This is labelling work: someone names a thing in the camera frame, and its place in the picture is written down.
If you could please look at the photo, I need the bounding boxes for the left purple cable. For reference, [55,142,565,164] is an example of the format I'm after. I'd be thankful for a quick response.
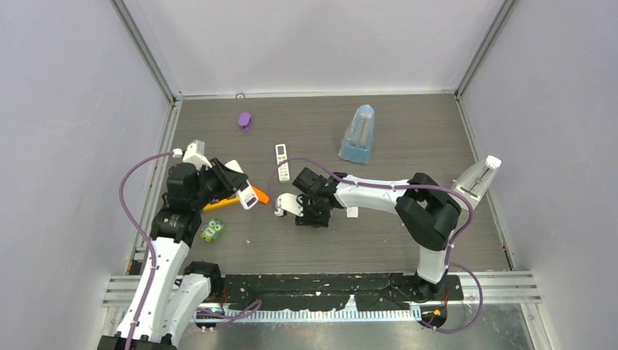
[119,151,177,350]

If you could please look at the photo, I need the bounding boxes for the yellow tape measure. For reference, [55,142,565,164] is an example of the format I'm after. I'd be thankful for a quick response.
[203,197,239,211]

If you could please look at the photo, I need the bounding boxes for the purple cable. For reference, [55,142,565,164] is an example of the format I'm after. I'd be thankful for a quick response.
[267,157,476,267]
[119,151,177,350]

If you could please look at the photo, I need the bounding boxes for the small white remote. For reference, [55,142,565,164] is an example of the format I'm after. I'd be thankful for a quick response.
[224,160,259,210]

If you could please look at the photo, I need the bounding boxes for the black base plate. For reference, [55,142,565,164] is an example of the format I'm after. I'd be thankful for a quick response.
[208,273,464,311]

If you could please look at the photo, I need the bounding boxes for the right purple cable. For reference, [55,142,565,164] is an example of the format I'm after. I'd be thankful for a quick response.
[267,157,476,267]

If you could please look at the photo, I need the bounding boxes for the white remote control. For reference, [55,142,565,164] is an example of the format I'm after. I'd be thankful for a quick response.
[275,144,290,183]

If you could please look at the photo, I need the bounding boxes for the small white battery cover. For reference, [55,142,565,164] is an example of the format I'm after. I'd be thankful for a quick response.
[345,207,359,218]

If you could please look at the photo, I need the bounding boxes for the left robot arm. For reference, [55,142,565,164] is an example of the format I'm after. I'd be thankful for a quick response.
[98,155,257,349]

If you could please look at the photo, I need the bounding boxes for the purple cap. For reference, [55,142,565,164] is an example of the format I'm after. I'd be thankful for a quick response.
[238,112,252,131]

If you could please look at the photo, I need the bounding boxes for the green owl toy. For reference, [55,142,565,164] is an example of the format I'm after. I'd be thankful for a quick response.
[199,218,226,243]

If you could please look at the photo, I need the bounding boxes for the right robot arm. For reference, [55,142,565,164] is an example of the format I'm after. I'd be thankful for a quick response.
[292,168,462,300]

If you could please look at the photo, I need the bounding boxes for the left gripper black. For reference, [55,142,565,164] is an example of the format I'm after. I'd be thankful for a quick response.
[191,157,246,210]

